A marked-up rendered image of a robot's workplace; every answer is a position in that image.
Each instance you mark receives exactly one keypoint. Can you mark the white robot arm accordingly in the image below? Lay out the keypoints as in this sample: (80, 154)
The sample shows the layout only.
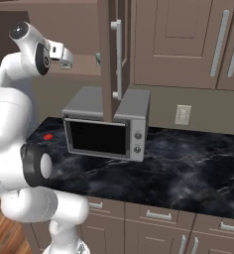
(10, 119)

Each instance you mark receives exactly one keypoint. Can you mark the brown drawer front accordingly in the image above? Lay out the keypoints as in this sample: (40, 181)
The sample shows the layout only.
(112, 206)
(185, 216)
(205, 225)

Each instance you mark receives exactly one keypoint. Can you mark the brown base cabinet door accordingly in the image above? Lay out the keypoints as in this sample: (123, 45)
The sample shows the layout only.
(221, 244)
(148, 239)
(102, 234)

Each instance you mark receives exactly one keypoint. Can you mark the white wall outlet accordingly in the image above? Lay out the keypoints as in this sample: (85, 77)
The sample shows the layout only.
(183, 114)

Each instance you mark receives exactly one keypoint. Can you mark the brown open cabinet door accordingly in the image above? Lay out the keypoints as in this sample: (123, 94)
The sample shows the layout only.
(106, 59)

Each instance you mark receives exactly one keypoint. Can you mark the brown open wall cabinet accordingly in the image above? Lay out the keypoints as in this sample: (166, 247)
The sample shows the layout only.
(76, 26)

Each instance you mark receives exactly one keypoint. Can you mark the small red can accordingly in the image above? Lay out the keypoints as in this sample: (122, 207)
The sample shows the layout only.
(48, 136)

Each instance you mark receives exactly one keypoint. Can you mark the grey toaster oven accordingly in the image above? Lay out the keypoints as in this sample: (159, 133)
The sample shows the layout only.
(95, 139)

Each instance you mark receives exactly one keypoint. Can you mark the small grey-green can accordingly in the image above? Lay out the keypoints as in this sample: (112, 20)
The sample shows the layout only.
(98, 59)

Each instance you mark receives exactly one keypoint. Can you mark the wide brown wall cabinet door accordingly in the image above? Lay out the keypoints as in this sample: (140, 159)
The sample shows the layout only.
(181, 43)

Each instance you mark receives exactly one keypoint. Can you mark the narrow brown wall cabinet door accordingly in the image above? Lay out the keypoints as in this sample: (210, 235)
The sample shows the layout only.
(233, 71)

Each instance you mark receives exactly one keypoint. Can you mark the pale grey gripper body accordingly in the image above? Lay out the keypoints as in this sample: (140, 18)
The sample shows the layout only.
(67, 56)

